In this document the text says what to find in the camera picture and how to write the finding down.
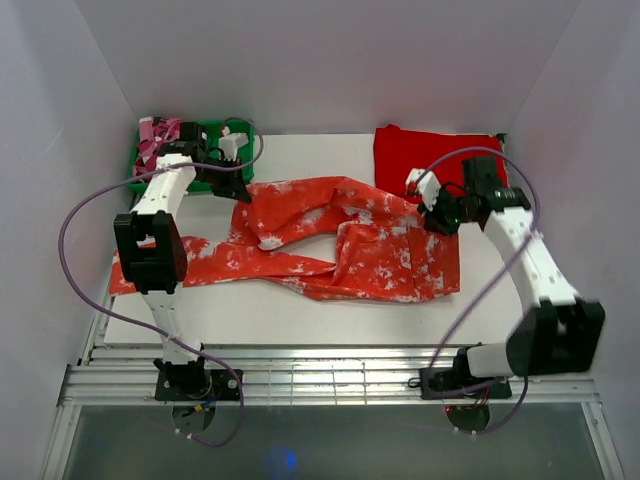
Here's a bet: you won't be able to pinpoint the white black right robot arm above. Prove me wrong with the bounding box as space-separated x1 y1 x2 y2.
405 149 605 398

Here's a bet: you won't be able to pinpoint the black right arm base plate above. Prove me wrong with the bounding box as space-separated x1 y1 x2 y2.
418 368 512 400

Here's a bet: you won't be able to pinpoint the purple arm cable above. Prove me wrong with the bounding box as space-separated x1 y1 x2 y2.
409 146 544 436
58 117 265 448

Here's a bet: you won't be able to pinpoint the pink camouflage garment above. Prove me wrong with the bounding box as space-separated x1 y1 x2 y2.
132 116 182 176

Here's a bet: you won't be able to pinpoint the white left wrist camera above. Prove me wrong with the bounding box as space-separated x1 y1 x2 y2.
218 126 249 162

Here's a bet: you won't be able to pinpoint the green plastic bin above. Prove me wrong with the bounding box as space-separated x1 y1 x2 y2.
128 117 259 199

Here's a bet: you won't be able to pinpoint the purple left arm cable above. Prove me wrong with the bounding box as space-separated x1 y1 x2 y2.
58 117 265 448

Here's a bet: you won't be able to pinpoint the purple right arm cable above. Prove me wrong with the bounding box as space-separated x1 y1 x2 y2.
409 146 544 436

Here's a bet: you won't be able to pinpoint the red white tie-dye trousers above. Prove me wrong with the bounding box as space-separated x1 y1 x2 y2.
109 174 461 304

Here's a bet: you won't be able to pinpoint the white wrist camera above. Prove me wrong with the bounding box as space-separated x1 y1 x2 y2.
405 168 441 213
218 126 249 162

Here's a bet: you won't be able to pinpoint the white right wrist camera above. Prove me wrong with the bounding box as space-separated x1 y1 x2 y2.
405 168 441 213

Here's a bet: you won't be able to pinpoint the aluminium table frame rail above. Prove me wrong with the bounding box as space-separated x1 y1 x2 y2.
39 194 626 480

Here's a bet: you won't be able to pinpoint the folded red trousers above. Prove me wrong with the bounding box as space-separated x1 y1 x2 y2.
373 124 502 203

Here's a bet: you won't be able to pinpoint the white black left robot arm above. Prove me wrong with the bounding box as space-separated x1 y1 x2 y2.
114 121 251 400

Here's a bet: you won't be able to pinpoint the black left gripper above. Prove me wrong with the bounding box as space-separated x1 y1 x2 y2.
194 156 250 204

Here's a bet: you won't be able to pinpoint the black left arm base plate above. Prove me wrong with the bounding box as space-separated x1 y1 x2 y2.
154 369 243 402

